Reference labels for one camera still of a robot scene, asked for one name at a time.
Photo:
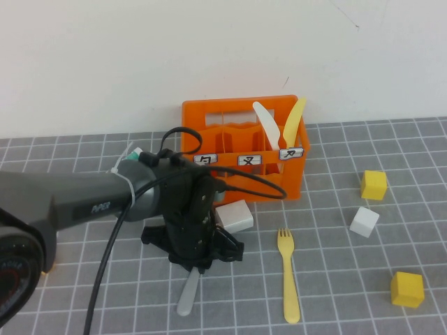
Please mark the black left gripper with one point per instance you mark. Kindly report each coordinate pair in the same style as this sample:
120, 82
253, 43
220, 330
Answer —
185, 240

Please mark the grey plastic fork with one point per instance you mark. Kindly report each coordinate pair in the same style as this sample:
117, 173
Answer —
186, 300

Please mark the yellow plastic fork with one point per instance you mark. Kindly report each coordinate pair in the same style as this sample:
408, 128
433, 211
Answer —
290, 286

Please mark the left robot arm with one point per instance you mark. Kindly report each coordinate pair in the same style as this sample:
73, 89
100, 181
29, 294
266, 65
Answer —
70, 195

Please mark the orange plastic cutlery holder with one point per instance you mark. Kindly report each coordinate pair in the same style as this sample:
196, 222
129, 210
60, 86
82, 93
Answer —
293, 181

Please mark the white power adapter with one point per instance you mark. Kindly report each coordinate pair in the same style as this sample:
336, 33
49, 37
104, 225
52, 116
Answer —
235, 216

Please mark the white zip tie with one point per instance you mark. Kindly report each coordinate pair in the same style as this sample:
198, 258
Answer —
130, 188

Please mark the white label spoon character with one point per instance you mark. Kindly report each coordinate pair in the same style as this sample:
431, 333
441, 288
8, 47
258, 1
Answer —
206, 160

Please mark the white label fork character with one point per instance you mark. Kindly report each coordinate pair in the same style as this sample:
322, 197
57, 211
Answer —
249, 160

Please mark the grey checked table mat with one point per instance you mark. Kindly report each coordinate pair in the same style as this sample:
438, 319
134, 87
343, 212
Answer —
331, 279

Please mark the white green glue stick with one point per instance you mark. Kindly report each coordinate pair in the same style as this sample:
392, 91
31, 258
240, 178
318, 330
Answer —
134, 156

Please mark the white label knife character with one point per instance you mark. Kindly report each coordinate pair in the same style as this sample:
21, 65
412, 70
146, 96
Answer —
291, 153

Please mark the white plastic knife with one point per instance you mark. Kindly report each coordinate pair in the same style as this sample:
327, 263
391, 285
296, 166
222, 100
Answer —
267, 122

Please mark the white cube block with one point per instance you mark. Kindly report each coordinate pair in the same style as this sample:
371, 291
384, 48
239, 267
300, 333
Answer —
363, 223

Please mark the yellow plastic knife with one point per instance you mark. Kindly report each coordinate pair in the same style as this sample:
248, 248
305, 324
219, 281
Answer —
293, 122

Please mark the yellow cube block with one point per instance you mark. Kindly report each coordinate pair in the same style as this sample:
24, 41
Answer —
406, 289
373, 186

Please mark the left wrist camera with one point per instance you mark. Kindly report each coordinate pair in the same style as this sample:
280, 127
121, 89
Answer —
204, 195

